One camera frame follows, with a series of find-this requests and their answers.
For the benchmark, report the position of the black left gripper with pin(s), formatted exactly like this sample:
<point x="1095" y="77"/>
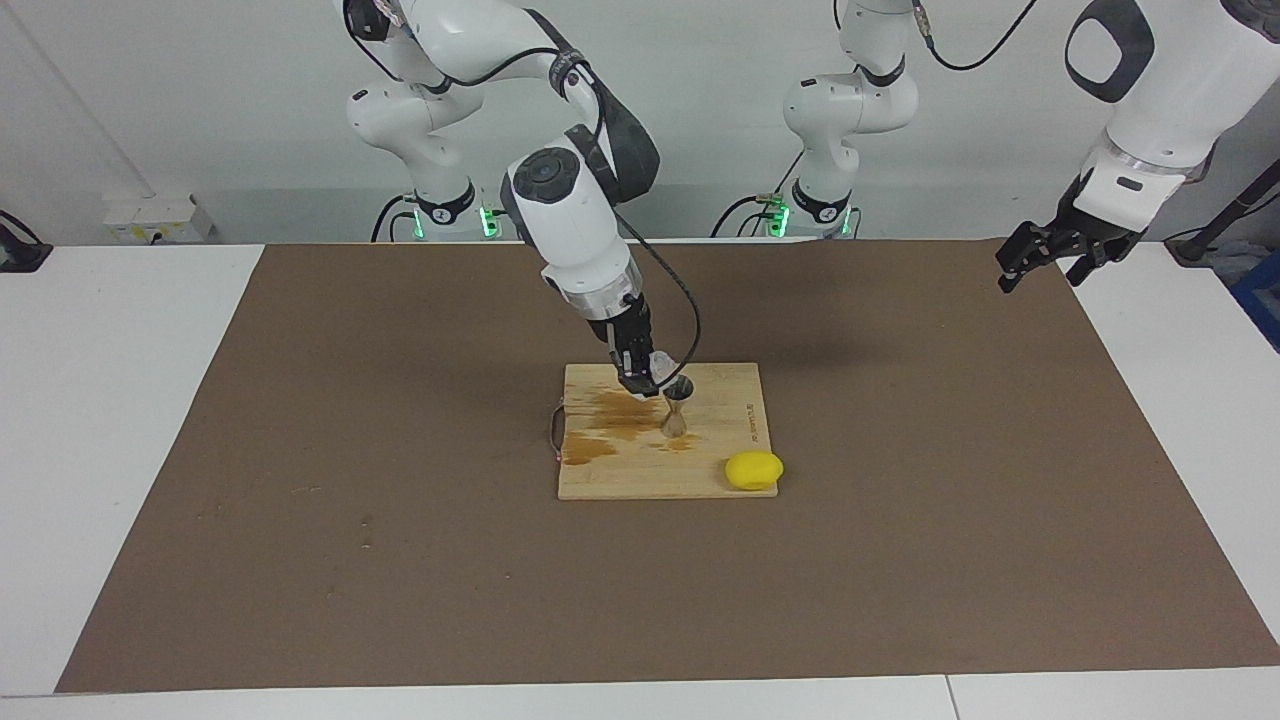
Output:
<point x="1090" y="225"/>

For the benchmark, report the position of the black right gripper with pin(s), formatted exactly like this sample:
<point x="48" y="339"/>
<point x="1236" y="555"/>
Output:
<point x="625" y="330"/>

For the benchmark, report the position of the small clear glass cup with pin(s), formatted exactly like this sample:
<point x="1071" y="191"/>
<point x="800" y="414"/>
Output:
<point x="665" y="366"/>

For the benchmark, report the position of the steel double jigger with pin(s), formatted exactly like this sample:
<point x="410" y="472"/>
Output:
<point x="677" y="418"/>

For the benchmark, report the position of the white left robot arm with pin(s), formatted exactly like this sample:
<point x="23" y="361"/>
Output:
<point x="1170" y="90"/>

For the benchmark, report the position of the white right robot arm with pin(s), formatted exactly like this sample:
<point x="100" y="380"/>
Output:
<point x="575" y="230"/>

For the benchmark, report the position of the stained wooden cutting board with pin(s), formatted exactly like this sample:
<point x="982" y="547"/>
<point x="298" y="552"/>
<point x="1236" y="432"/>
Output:
<point x="640" y="470"/>

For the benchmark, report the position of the yellow lemon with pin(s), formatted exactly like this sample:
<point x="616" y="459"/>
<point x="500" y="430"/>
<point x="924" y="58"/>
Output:
<point x="754" y="471"/>

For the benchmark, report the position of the black stand pole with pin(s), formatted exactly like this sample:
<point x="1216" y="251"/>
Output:
<point x="1225" y="215"/>

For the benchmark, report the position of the blue box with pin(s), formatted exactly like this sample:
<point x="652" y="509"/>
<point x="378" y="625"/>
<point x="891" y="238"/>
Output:
<point x="1260" y="300"/>

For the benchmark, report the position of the brown table mat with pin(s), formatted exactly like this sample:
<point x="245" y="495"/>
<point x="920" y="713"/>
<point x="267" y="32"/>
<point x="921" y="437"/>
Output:
<point x="300" y="600"/>

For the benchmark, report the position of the black table clamp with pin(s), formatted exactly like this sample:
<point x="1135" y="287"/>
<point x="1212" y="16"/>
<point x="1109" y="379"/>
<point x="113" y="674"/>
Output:
<point x="20" y="252"/>

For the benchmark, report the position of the white wall socket box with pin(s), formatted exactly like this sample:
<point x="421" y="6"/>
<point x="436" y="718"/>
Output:
<point x="150" y="218"/>

